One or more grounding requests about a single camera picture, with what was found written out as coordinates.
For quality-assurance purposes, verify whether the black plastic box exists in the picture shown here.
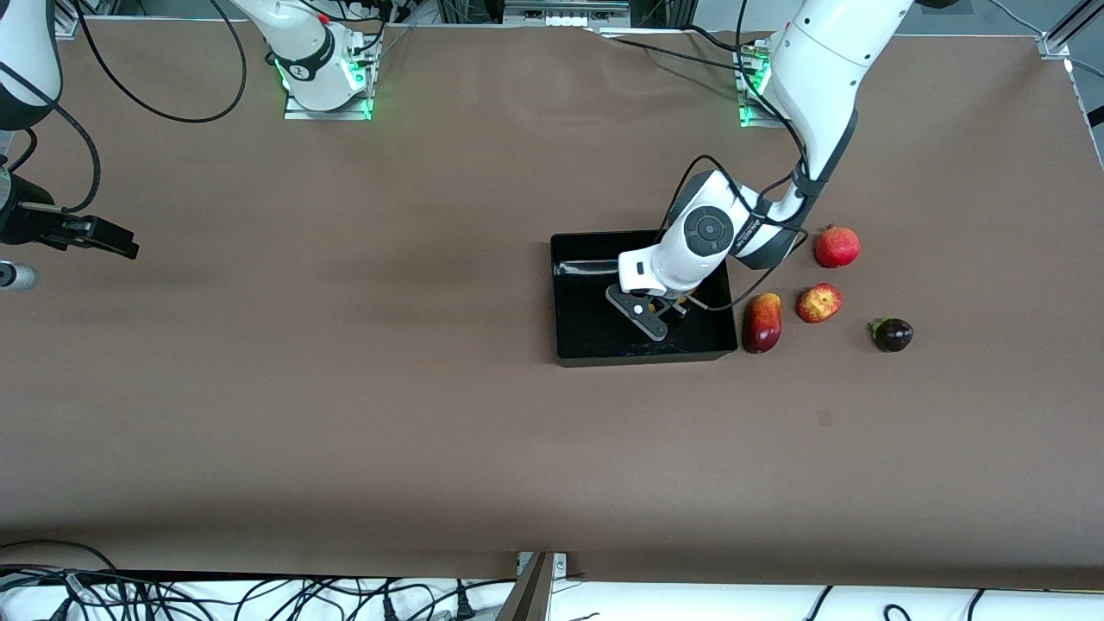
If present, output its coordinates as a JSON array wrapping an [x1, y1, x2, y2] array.
[[549, 229, 740, 368]]

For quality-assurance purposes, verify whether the red yellow apple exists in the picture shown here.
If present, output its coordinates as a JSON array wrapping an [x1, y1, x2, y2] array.
[[795, 283, 844, 324]]

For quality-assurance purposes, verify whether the red mango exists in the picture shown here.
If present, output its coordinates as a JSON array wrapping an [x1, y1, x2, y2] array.
[[743, 292, 783, 354]]

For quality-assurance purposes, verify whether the red pomegranate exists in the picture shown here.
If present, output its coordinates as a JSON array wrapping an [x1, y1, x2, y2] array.
[[815, 224, 862, 269]]

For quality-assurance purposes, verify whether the dark purple mangosteen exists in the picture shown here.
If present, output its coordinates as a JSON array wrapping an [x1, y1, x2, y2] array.
[[869, 317, 914, 353]]

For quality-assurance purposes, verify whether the brown table cover sheet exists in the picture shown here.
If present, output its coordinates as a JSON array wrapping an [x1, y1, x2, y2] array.
[[0, 17, 1104, 592]]

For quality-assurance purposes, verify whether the white power strip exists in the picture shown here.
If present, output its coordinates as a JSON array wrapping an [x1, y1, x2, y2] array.
[[503, 0, 630, 28]]

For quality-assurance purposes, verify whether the long looping black cable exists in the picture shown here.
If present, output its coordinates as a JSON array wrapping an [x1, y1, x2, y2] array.
[[73, 0, 248, 123]]

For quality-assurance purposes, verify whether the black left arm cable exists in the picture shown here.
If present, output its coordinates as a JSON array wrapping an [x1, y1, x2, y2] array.
[[662, 0, 812, 312]]

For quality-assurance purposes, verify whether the aluminium frame profile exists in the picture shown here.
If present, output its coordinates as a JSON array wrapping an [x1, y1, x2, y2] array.
[[1038, 0, 1104, 61], [52, 0, 87, 40]]

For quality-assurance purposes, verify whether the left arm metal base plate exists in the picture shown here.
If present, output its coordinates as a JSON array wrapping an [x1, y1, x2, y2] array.
[[738, 41, 786, 130]]

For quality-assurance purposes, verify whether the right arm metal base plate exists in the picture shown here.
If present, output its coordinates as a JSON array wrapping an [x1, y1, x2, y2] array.
[[283, 34, 375, 122]]

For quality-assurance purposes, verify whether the black cable on table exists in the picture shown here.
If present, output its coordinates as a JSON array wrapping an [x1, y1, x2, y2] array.
[[604, 34, 748, 74], [677, 24, 748, 53]]

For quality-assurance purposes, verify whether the black arched floor cable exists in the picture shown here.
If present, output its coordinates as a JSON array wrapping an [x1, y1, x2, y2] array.
[[0, 540, 123, 605]]

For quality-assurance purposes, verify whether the dark metal post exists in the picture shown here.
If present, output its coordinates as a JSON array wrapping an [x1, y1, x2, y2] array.
[[494, 552, 555, 621]]

